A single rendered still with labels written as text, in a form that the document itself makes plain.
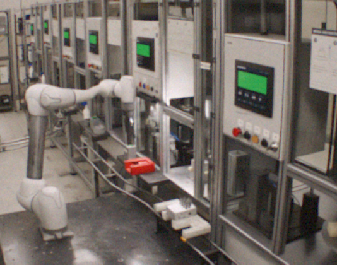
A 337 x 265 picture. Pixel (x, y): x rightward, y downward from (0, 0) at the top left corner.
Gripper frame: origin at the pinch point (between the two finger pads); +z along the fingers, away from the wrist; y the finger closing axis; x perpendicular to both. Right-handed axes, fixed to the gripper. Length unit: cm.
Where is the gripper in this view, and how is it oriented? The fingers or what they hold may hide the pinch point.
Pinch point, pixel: (129, 139)
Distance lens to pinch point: 292.8
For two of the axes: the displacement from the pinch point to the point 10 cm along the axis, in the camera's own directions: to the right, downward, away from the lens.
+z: 0.1, 9.6, 2.8
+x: -8.9, 1.3, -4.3
